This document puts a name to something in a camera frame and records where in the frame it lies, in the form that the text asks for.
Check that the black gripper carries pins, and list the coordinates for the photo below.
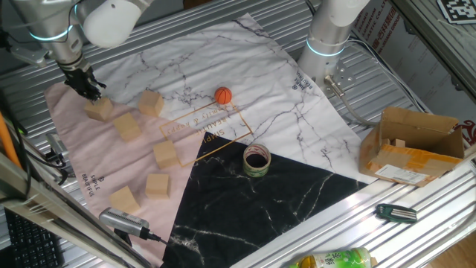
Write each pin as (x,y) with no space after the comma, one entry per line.
(76,76)

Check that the wooden cube block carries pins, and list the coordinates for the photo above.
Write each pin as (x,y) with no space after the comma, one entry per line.
(165,154)
(157,185)
(127,127)
(124,200)
(150,103)
(98,109)

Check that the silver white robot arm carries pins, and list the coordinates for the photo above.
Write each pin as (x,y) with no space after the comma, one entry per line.
(327,33)

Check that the orange pole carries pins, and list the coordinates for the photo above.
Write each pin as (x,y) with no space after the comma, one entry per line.
(7,141)

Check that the small orange basketball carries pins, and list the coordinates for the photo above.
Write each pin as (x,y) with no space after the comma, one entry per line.
(223,95)

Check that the black keyboard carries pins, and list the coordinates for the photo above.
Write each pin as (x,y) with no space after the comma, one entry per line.
(31,243)

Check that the marble pink black cloth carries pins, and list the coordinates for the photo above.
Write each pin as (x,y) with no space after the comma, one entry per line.
(260,74)

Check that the roll of clear tape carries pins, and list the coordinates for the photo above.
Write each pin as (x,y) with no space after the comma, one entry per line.
(248,169)

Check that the green tea bottle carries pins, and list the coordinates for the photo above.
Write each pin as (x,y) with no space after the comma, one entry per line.
(334,259)

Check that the small wooden block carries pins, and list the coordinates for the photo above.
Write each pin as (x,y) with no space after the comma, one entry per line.
(398,143)
(385,142)

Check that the cardboard sheet with red print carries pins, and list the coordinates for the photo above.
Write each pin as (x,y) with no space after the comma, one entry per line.
(409,56)

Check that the green hex key set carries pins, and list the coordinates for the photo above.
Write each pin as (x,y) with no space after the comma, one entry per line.
(394,213)

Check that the open cardboard box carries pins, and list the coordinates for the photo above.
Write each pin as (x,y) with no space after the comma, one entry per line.
(416,160)

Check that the black white marker board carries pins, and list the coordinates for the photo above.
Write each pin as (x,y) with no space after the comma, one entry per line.
(457,10)

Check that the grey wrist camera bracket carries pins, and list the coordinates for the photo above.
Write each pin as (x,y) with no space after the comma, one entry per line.
(29,55)

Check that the aluminium frame beam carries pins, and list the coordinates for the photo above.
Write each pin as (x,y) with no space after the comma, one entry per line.
(56,214)
(439,48)

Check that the silver depth camera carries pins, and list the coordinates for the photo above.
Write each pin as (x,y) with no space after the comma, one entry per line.
(122,220)

